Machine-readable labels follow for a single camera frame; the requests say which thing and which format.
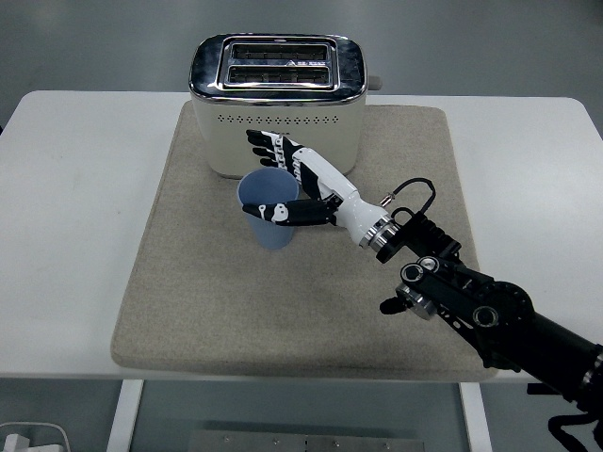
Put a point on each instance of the beige felt mat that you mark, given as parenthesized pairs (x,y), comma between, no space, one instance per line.
(235,306)

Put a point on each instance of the white table leg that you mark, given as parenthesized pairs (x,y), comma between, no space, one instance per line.
(123,416)
(477,419)

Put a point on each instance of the white plastic tray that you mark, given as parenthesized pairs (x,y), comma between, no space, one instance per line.
(56,435)

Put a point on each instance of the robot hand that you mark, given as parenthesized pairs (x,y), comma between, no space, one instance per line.
(330,176)

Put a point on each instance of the grey metal plate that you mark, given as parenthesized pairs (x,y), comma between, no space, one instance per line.
(306,442)

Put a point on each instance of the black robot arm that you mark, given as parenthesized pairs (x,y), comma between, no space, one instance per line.
(499,306)

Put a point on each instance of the cream and chrome toaster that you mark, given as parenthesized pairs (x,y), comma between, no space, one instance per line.
(278,94)

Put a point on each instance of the white plug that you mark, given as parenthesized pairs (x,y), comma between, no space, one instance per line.
(16,443)

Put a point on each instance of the black table control panel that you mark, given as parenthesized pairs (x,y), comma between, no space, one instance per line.
(533,389)

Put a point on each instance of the blue plastic cup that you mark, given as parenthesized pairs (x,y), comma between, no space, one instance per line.
(268,233)

